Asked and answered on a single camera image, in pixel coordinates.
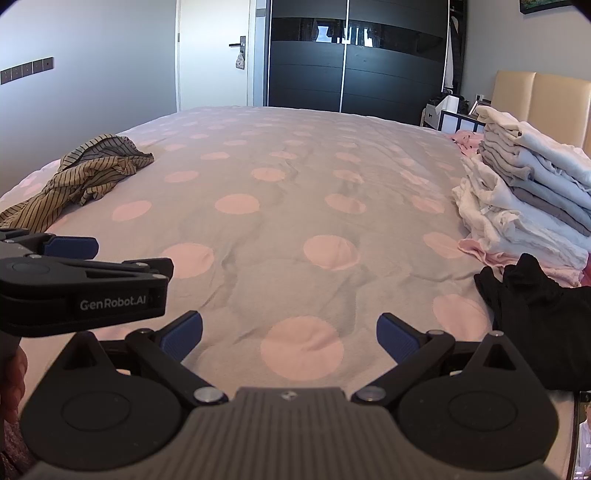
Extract white door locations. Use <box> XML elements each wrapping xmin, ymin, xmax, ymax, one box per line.
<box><xmin>176</xmin><ymin>0</ymin><xmax>257</xmax><ymax>112</ymax></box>

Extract stack of folded pale clothes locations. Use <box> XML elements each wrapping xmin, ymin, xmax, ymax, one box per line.
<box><xmin>452</xmin><ymin>105</ymin><xmax>591</xmax><ymax>288</ymax></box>

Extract smartphone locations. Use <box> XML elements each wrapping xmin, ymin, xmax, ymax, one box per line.
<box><xmin>570</xmin><ymin>391</ymin><xmax>591</xmax><ymax>480</ymax></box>

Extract framed wall picture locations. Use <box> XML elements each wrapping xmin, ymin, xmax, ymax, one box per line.
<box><xmin>519</xmin><ymin>0</ymin><xmax>579</xmax><ymax>15</ymax></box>

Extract beige padded headboard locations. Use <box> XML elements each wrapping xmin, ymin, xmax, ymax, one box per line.
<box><xmin>490</xmin><ymin>70</ymin><xmax>591</xmax><ymax>154</ymax></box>

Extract beige striped shirt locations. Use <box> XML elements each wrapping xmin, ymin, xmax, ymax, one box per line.
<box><xmin>0</xmin><ymin>133</ymin><xmax>156</xmax><ymax>232</ymax></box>

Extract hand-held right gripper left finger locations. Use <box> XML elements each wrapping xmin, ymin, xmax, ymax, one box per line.
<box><xmin>60</xmin><ymin>310</ymin><xmax>229</xmax><ymax>408</ymax></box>

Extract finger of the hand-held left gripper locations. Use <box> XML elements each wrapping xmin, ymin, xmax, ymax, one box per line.
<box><xmin>0</xmin><ymin>228</ymin><xmax>100</xmax><ymax>259</ymax></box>
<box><xmin>59</xmin><ymin>257</ymin><xmax>175</xmax><ymax>282</ymax></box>

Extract purple fuzzy cloth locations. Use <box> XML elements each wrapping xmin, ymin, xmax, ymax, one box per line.
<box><xmin>0</xmin><ymin>418</ymin><xmax>38</xmax><ymax>480</ymax></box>

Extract pink spotted cloth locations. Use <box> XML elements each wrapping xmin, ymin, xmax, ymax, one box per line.
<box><xmin>445</xmin><ymin>129</ymin><xmax>486</xmax><ymax>158</ymax></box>

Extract black pants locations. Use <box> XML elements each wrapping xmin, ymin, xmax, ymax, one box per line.
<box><xmin>474</xmin><ymin>252</ymin><xmax>591</xmax><ymax>391</ymax></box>

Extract dark wall switch panel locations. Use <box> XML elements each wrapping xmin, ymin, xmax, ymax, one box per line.
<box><xmin>0</xmin><ymin>56</ymin><xmax>55</xmax><ymax>86</ymax></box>

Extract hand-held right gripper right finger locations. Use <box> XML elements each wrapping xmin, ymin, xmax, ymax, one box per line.
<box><xmin>350</xmin><ymin>312</ymin><xmax>539</xmax><ymax>409</ymax></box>

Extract person's left hand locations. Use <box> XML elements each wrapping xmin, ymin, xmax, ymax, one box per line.
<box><xmin>0</xmin><ymin>344</ymin><xmax>29</xmax><ymax>424</ymax></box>

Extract black wardrobe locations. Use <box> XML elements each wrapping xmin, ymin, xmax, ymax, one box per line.
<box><xmin>268</xmin><ymin>0</ymin><xmax>451</xmax><ymax>122</ymax></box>

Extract hanging dark clothes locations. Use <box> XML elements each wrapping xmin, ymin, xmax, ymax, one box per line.
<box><xmin>445</xmin><ymin>0</ymin><xmax>467</xmax><ymax>94</ymax></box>

